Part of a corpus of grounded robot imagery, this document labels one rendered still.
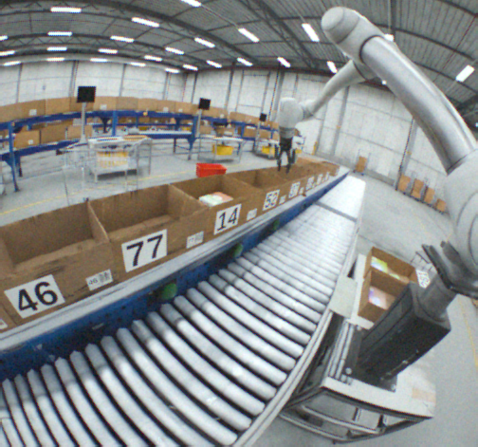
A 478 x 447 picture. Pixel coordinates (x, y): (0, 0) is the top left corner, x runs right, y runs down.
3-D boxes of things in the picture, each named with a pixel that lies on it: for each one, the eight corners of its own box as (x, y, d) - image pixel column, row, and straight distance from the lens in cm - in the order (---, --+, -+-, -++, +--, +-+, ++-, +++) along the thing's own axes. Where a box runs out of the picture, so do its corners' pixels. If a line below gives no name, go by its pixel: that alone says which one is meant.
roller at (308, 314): (317, 328, 91) (322, 322, 88) (223, 270, 99) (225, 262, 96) (321, 321, 95) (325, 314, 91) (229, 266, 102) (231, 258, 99)
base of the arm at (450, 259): (454, 255, 85) (462, 241, 84) (483, 295, 72) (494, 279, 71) (422, 240, 74) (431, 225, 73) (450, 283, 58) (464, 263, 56)
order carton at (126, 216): (119, 284, 68) (110, 241, 57) (93, 238, 91) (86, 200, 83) (206, 243, 84) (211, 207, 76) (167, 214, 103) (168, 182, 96)
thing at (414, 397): (429, 419, 110) (434, 417, 109) (319, 388, 78) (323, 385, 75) (418, 286, 170) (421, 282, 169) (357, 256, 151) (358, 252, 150)
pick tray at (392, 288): (415, 341, 117) (429, 328, 112) (356, 315, 100) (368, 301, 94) (412, 305, 137) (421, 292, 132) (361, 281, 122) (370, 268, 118)
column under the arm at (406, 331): (398, 344, 107) (447, 291, 91) (394, 393, 93) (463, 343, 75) (355, 325, 96) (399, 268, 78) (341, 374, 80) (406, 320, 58)
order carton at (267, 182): (256, 218, 112) (263, 190, 106) (218, 198, 127) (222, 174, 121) (284, 203, 145) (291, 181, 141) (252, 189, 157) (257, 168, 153)
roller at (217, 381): (257, 419, 70) (262, 419, 65) (143, 319, 80) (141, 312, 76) (266, 408, 71) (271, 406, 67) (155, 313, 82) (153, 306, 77)
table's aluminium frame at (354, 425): (337, 445, 164) (429, 419, 110) (261, 414, 144) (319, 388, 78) (368, 341, 209) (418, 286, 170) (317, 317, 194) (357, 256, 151)
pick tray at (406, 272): (412, 303, 138) (421, 290, 134) (362, 278, 125) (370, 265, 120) (408, 278, 161) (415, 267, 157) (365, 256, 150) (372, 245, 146)
